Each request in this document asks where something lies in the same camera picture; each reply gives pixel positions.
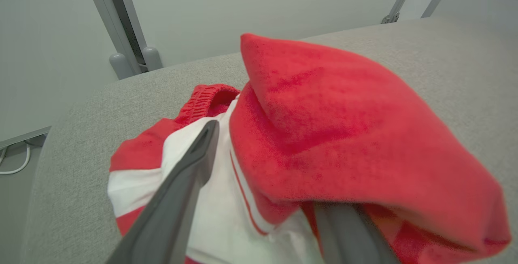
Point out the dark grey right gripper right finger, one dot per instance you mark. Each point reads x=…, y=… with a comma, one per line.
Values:
x=348, y=235

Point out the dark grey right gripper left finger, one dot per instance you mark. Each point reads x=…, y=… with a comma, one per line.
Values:
x=174, y=211

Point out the red cloth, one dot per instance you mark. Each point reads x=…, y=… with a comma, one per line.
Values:
x=332, y=126

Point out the grey fabric sofa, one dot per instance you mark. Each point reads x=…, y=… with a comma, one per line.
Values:
x=81, y=154

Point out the short grey partition foot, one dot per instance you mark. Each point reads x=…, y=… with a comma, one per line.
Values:
x=120, y=66
x=152, y=58

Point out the wide white partition panel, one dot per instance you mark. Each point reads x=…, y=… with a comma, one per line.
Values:
x=40, y=53

